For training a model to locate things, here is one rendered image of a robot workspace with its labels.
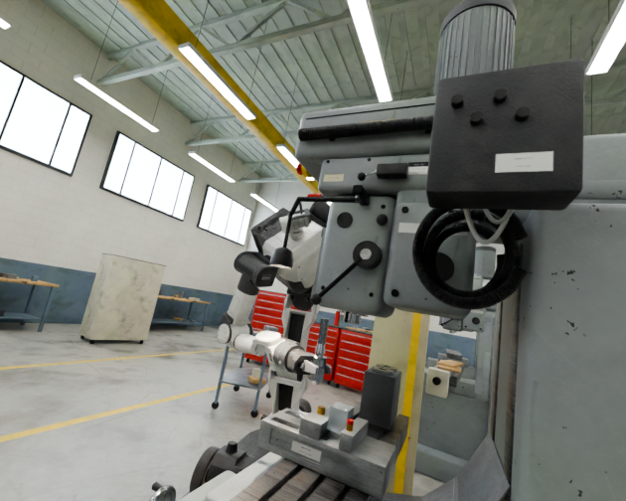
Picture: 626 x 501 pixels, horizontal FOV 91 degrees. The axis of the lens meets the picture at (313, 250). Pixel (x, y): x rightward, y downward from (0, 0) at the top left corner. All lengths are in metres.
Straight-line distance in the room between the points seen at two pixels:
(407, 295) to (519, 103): 0.41
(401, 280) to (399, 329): 1.86
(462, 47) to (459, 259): 0.59
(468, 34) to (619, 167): 0.50
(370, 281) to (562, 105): 0.48
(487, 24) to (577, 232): 0.64
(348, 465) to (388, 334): 1.80
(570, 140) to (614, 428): 0.42
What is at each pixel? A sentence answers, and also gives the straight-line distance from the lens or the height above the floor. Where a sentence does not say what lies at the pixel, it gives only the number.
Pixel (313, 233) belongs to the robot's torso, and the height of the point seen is 1.61.
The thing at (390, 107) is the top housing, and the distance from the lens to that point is 0.93.
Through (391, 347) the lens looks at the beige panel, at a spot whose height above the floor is 1.10.
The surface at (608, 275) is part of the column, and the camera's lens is 0.67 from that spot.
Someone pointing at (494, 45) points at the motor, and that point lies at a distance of 1.06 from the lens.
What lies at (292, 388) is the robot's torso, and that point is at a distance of 1.63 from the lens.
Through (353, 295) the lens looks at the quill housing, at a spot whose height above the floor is 1.35.
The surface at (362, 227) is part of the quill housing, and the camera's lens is 0.82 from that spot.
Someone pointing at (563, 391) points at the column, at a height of 1.25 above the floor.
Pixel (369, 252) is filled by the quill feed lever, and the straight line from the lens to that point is 0.76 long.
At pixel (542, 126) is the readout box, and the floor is 1.62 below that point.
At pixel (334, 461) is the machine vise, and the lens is 0.92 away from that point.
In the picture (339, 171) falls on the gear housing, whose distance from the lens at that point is 0.88.
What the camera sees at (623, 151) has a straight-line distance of 0.89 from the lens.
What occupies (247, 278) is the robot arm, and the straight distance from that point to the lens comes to 1.23.
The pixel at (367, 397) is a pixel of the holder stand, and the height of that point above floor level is 1.00.
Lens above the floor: 1.31
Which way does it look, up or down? 10 degrees up
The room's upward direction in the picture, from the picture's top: 10 degrees clockwise
